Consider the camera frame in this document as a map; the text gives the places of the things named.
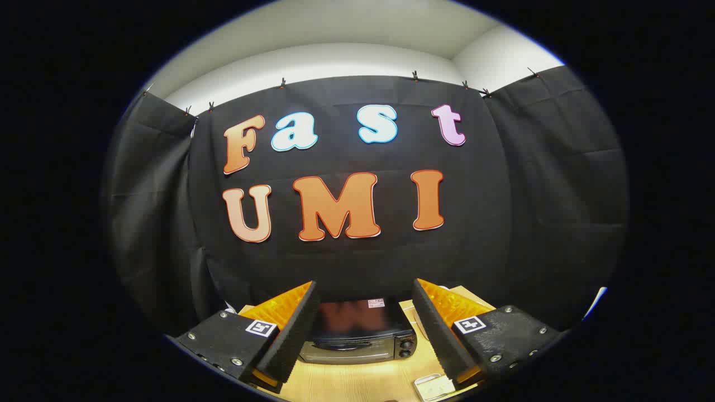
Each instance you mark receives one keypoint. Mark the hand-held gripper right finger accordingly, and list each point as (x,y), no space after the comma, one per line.
(438,335)

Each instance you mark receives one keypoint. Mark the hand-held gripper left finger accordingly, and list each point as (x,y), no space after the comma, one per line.
(293,335)

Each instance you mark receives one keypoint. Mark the black toaster oven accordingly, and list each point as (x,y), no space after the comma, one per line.
(357,335)

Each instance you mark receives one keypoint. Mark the white rectangular plate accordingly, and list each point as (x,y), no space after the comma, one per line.
(435,386)

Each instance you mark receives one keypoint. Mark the black backdrop cloth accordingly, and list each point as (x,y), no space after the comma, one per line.
(491,195)

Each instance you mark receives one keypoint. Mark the row of black clips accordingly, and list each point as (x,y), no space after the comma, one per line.
(415,76)

